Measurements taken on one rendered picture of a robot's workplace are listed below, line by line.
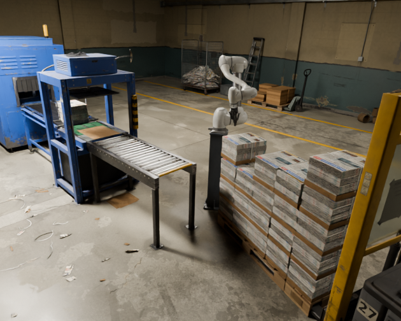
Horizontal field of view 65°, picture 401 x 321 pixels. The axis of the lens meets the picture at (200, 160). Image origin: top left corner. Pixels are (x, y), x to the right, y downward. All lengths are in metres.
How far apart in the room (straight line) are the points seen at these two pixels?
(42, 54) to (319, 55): 7.07
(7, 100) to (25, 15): 5.76
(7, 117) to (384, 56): 8.33
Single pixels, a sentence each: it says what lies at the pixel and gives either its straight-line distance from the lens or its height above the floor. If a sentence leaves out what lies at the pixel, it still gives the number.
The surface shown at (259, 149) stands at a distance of 3.29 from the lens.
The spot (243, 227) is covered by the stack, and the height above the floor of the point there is 0.26.
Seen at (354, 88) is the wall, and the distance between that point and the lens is 9.50.
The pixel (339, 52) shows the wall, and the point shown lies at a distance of 9.62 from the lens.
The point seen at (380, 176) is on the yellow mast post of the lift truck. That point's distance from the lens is 1.85.
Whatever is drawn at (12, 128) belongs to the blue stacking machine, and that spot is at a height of 0.43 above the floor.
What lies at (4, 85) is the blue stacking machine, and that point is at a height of 1.16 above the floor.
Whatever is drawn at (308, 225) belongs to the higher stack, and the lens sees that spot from 2.53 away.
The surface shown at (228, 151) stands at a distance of 3.25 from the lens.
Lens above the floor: 2.11
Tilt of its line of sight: 23 degrees down
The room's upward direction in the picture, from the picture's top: 2 degrees clockwise
